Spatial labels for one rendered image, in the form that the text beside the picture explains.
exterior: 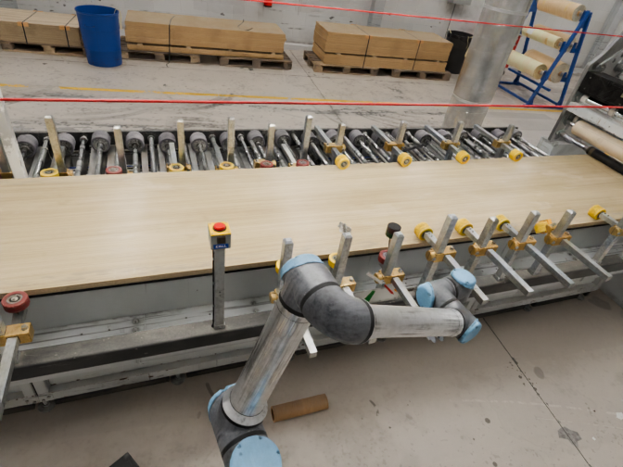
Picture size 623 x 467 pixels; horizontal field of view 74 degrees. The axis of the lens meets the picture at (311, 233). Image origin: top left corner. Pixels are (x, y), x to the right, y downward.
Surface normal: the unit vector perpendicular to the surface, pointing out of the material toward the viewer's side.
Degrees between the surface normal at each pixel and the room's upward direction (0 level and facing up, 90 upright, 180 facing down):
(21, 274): 0
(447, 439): 0
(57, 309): 90
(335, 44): 90
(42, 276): 0
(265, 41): 90
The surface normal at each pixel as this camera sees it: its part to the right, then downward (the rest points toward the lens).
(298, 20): 0.25, 0.62
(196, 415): 0.14, -0.78
